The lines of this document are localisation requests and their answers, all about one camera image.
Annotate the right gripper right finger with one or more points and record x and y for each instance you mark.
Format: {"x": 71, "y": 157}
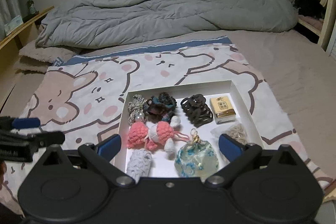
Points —
{"x": 242, "y": 159}

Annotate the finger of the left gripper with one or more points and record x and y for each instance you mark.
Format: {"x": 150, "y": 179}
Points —
{"x": 45, "y": 138}
{"x": 10, "y": 123}

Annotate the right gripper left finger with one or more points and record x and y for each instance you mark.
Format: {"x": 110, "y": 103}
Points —
{"x": 97, "y": 158}

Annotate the lavender crochet item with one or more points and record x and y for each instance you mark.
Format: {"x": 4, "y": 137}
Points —
{"x": 139, "y": 164}

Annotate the blue floral brocade pouch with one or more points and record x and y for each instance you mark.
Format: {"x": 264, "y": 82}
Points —
{"x": 197, "y": 158}

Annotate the pink white crochet toy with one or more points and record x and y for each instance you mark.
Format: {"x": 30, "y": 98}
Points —
{"x": 160, "y": 135}

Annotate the yellow tissue packet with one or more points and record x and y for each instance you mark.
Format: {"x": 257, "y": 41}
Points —
{"x": 222, "y": 109}

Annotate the multicolour twisted rope knot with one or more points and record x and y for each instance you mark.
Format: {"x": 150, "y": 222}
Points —
{"x": 135, "y": 109}

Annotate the cartoon bear blanket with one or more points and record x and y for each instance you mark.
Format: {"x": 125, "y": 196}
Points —
{"x": 85, "y": 100}

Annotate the beige fluffy folded blanket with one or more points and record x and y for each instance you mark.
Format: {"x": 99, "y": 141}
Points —
{"x": 38, "y": 59}

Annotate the white shallow storage box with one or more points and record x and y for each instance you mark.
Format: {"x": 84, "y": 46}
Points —
{"x": 162, "y": 166}

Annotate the left wooden shelf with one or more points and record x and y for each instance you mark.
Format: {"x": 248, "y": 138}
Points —
{"x": 19, "y": 37}

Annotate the blue tissue box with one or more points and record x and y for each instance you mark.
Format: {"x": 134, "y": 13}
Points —
{"x": 13, "y": 24}

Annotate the grey curtain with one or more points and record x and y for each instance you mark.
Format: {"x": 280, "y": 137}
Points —
{"x": 9, "y": 10}

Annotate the green glass bottle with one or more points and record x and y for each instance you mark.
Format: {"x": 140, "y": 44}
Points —
{"x": 32, "y": 11}

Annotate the grey quilted duvet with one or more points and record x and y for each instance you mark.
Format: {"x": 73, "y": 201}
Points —
{"x": 94, "y": 24}

